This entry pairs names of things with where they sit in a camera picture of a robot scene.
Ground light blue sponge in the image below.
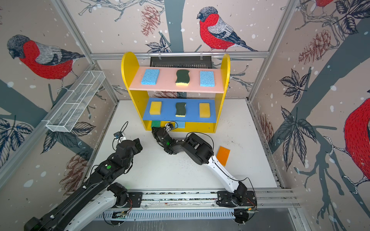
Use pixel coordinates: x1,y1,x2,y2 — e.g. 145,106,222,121
141,69,160,85
199,71,215,87
176,121,186,129

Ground green yellow scouring sponge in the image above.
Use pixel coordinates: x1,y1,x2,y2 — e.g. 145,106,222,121
175,102,187,117
175,69,190,86

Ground yellow orange sponge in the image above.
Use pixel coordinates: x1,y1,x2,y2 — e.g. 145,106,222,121
199,103,211,118

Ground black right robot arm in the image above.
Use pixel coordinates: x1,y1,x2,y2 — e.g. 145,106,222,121
152,127,255,208

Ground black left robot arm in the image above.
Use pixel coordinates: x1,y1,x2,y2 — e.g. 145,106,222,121
24,138,143,231

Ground yellow shelf unit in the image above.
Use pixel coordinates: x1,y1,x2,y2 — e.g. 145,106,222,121
121,52,231,133

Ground black perforated metal tray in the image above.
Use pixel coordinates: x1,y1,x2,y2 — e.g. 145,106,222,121
150,56,213,69

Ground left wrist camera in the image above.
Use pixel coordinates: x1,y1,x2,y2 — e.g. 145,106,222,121
114,131,126,143

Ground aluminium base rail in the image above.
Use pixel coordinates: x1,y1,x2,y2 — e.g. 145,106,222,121
128,188,301,211

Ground white wire basket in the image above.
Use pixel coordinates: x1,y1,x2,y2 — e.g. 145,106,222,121
46,70,106,132

